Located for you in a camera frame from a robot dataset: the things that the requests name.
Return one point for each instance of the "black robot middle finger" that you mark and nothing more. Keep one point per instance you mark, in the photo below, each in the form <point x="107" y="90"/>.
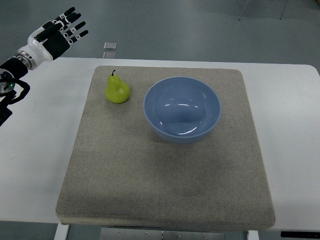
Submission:
<point x="69" y="19"/>

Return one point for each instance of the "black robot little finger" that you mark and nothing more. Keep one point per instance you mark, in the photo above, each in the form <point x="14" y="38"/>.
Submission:
<point x="77" y="37"/>

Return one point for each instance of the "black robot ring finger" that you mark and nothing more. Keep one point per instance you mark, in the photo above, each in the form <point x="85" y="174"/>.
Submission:
<point x="74" y="29"/>

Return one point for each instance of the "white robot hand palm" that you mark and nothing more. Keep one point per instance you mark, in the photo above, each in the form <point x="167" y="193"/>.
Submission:
<point x="35" y="53"/>

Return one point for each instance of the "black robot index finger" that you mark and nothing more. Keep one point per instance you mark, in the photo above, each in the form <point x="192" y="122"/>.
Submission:
<point x="67" y="12"/>

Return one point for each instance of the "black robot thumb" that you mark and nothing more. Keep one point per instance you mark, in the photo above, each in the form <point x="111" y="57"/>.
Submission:
<point x="49" y="29"/>

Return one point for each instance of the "green pear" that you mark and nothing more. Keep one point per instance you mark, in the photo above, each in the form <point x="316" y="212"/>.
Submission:
<point x="116" y="90"/>

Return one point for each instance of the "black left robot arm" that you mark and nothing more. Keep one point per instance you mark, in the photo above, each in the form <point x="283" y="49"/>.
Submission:
<point x="12" y="88"/>

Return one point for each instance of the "blue ceramic bowl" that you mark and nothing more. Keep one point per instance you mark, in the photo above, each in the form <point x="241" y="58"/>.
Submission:
<point x="182" y="110"/>

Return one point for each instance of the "upper metal floor plate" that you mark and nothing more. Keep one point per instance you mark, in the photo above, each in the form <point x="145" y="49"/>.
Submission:
<point x="110" y="46"/>

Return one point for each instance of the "metal floor plate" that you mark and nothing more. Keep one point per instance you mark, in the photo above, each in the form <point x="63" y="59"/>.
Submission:
<point x="109" y="55"/>
<point x="110" y="46"/>

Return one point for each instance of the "lower metal floor plate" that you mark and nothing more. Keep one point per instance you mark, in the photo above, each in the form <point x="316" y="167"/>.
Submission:
<point x="109" y="55"/>

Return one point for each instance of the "grey fabric mat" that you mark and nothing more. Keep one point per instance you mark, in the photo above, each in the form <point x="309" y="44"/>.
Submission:
<point x="122" y="174"/>

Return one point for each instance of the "white table leg frame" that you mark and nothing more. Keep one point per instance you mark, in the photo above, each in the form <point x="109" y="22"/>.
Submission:
<point x="61" y="232"/>

